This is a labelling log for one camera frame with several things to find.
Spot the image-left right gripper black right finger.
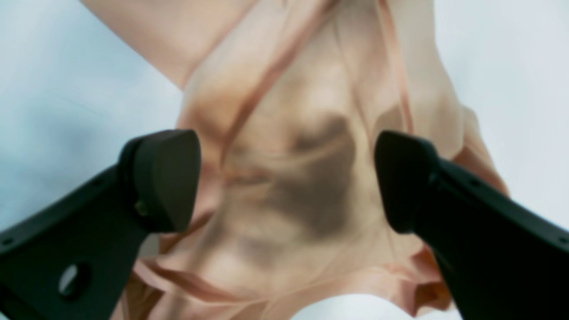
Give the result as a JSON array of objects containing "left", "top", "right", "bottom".
[{"left": 375, "top": 130, "right": 569, "bottom": 320}]

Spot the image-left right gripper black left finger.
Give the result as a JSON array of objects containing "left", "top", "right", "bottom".
[{"left": 0, "top": 130, "right": 201, "bottom": 320}]

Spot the peach t-shirt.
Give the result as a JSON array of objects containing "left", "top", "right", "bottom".
[{"left": 83, "top": 0, "right": 507, "bottom": 320}]

